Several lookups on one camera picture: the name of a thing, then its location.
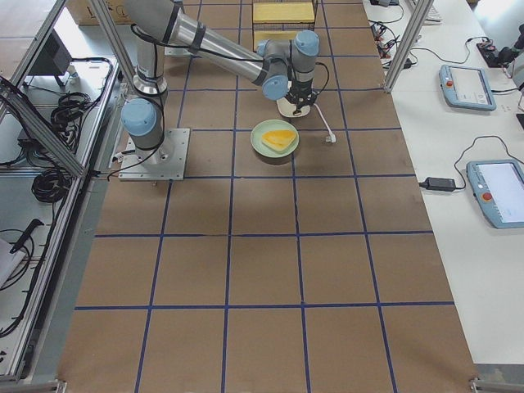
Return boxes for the cardboard box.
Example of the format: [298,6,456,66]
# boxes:
[65,0,133,26]

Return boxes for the triangular bread on plate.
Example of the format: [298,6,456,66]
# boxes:
[261,129,297,152]

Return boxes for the wooden board shelf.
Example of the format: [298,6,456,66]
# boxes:
[251,2,316,51]

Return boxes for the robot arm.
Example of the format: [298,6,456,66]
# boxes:
[124,1,319,117]

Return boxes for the white toaster power cable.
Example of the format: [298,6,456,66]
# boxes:
[309,102,339,146]

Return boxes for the near blue teach pendant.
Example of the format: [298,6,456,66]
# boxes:
[466,159,524,229]

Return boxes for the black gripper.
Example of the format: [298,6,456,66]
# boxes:
[285,79,317,115]

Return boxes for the blue teach pendant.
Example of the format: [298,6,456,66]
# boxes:
[439,65,496,111]
[466,159,524,229]

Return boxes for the aluminium frame post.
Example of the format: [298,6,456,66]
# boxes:
[383,0,433,93]

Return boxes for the white two-slot toaster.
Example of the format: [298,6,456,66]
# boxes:
[276,97,308,119]

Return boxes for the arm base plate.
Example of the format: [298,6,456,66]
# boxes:
[165,45,196,57]
[117,128,190,181]

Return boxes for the far blue teach pendant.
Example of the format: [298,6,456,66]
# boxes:
[439,65,496,111]

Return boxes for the light green plate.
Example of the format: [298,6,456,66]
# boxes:
[251,120,300,158]

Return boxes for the black power adapter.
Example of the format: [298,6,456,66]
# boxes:
[418,177,457,192]

